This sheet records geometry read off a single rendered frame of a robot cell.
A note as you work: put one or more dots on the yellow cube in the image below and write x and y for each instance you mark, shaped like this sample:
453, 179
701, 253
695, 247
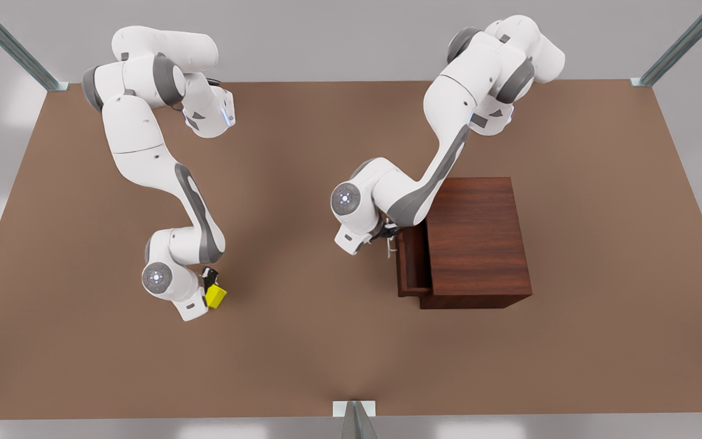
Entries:
216, 296

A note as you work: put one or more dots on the dark wooden drawer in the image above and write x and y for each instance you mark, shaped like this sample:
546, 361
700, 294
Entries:
412, 259

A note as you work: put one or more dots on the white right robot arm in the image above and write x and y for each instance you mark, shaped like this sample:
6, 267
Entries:
138, 140

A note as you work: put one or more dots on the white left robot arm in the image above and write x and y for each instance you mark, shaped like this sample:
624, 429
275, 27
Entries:
448, 146

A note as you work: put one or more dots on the dark wooden cabinet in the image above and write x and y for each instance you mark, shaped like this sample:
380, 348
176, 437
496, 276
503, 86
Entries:
478, 244

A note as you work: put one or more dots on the silver frame post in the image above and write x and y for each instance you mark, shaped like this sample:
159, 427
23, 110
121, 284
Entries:
13, 44
680, 44
356, 419

